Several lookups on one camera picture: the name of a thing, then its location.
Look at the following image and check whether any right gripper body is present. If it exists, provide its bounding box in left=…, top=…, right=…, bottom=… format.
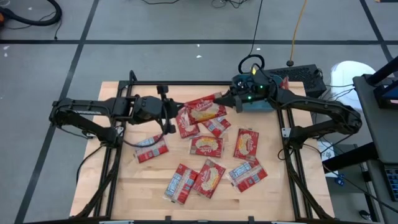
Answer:
left=235, top=79, right=278, bottom=113

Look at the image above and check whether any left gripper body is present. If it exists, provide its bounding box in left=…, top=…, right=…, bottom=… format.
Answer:
left=136, top=95, right=184, bottom=125

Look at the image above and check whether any teal plastic basket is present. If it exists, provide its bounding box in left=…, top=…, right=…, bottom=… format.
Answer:
left=231, top=73, right=282, bottom=113

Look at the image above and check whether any white paper label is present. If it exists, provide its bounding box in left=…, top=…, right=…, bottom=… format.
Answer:
left=317, top=141, right=335, bottom=162

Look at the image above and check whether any white round object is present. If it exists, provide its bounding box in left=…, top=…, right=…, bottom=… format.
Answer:
left=330, top=60, right=377, bottom=111

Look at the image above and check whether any black desk leg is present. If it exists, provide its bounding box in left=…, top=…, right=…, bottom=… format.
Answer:
left=322, top=141, right=379, bottom=174

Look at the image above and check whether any grey desk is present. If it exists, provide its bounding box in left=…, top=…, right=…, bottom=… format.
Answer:
left=353, top=74, right=398, bottom=224

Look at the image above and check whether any black keyboard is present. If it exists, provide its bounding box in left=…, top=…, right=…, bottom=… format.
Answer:
left=384, top=164, right=398, bottom=202

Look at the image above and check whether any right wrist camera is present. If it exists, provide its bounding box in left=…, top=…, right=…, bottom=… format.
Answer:
left=235, top=78, right=249, bottom=91

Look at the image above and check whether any black left camera cable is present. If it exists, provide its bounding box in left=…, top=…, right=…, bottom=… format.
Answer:
left=123, top=102, right=177, bottom=149

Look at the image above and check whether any black aluminium table frame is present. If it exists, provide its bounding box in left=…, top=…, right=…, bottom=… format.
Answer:
left=70, top=70, right=336, bottom=224

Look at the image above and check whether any black hanging cable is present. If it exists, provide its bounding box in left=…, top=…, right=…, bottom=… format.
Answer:
left=238, top=0, right=266, bottom=75

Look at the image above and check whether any yellow hanging cable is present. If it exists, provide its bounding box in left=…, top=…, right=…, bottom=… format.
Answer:
left=289, top=0, right=308, bottom=62

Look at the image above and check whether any black floor cable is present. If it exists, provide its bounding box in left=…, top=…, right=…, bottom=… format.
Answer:
left=76, top=144, right=104, bottom=185
left=139, top=0, right=181, bottom=6
left=211, top=0, right=249, bottom=9
left=323, top=164, right=398, bottom=214

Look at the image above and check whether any black vacuum hose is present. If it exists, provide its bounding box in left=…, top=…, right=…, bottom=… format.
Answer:
left=0, top=0, right=62, bottom=27

